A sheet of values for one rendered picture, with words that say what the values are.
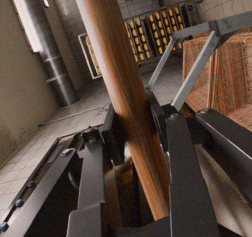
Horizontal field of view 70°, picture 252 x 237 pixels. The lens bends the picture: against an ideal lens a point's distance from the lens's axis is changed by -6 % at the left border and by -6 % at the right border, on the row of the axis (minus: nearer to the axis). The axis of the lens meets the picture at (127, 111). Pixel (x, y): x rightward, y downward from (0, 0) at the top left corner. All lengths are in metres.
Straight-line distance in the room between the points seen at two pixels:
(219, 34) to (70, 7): 5.00
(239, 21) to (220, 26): 0.06
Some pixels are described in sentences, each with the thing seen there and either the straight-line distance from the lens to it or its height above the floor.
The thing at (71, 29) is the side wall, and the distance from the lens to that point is 5.33.
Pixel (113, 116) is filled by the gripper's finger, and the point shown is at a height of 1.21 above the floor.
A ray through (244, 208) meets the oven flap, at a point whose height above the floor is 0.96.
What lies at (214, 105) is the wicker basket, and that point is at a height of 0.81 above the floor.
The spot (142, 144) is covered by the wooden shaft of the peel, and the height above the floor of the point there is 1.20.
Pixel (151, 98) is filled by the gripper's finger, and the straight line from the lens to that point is 0.17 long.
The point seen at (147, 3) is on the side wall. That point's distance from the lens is 5.26.
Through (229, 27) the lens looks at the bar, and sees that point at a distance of 0.57.
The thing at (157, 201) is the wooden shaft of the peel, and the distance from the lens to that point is 0.21.
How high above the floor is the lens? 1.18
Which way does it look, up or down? 5 degrees up
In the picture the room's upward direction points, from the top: 107 degrees counter-clockwise
